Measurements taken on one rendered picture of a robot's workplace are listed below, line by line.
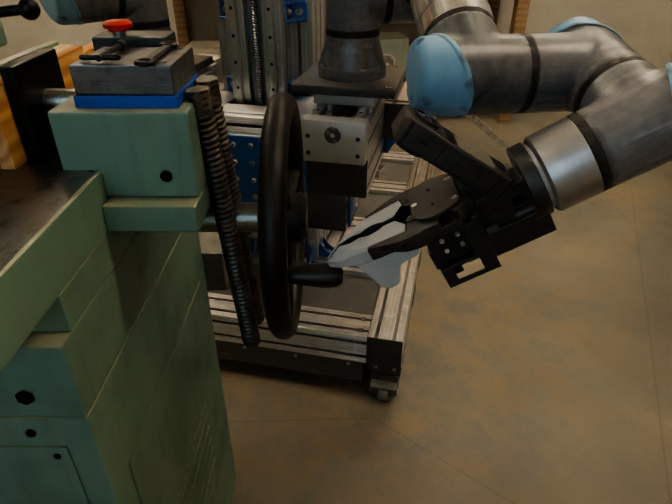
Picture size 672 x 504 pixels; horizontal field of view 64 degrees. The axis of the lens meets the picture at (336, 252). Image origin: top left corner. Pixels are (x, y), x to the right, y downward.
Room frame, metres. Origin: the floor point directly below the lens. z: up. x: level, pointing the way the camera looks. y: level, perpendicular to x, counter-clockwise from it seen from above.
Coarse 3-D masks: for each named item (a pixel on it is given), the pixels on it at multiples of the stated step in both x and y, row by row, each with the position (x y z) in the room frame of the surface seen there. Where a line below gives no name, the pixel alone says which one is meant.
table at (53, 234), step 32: (32, 160) 0.53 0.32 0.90; (0, 192) 0.45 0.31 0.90; (32, 192) 0.45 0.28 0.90; (64, 192) 0.45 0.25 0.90; (96, 192) 0.48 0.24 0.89; (0, 224) 0.39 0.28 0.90; (32, 224) 0.39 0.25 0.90; (64, 224) 0.41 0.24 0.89; (96, 224) 0.46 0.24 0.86; (128, 224) 0.48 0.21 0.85; (160, 224) 0.48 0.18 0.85; (192, 224) 0.48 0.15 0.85; (0, 256) 0.34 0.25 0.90; (32, 256) 0.35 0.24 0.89; (64, 256) 0.39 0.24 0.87; (0, 288) 0.31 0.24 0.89; (32, 288) 0.34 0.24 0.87; (0, 320) 0.30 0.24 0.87; (32, 320) 0.33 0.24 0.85; (0, 352) 0.28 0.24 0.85
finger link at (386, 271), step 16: (400, 224) 0.44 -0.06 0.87; (368, 240) 0.44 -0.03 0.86; (336, 256) 0.44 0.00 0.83; (352, 256) 0.43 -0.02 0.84; (368, 256) 0.42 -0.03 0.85; (384, 256) 0.43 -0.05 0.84; (400, 256) 0.43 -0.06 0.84; (368, 272) 0.43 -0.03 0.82; (384, 272) 0.43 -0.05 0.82; (400, 272) 0.43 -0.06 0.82
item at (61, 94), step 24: (48, 48) 0.61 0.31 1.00; (0, 72) 0.53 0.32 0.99; (24, 72) 0.54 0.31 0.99; (48, 72) 0.59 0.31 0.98; (24, 96) 0.53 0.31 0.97; (48, 96) 0.56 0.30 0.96; (24, 120) 0.52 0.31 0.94; (48, 120) 0.56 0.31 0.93; (24, 144) 0.53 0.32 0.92; (48, 144) 0.55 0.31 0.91
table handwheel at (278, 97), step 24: (288, 96) 0.58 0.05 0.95; (264, 120) 0.53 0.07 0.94; (288, 120) 0.53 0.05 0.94; (264, 144) 0.49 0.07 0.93; (288, 144) 0.50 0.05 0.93; (264, 168) 0.47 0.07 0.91; (288, 168) 0.69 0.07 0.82; (264, 192) 0.45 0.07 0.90; (288, 192) 0.53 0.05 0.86; (240, 216) 0.55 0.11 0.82; (264, 216) 0.44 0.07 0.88; (288, 216) 0.54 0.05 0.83; (264, 240) 0.43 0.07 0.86; (288, 240) 0.54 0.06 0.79; (264, 264) 0.43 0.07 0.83; (288, 264) 0.53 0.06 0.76; (264, 288) 0.43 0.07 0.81; (288, 288) 0.43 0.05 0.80; (264, 312) 0.44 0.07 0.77; (288, 312) 0.44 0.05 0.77; (288, 336) 0.46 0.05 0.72
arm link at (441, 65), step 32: (416, 0) 0.61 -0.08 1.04; (448, 0) 0.57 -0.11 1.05; (480, 0) 0.57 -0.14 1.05; (448, 32) 0.54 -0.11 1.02; (480, 32) 0.53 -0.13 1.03; (416, 64) 0.52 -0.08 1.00; (448, 64) 0.50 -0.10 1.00; (480, 64) 0.50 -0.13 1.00; (512, 64) 0.50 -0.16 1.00; (416, 96) 0.51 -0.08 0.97; (448, 96) 0.49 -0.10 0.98; (480, 96) 0.50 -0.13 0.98; (512, 96) 0.50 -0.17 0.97
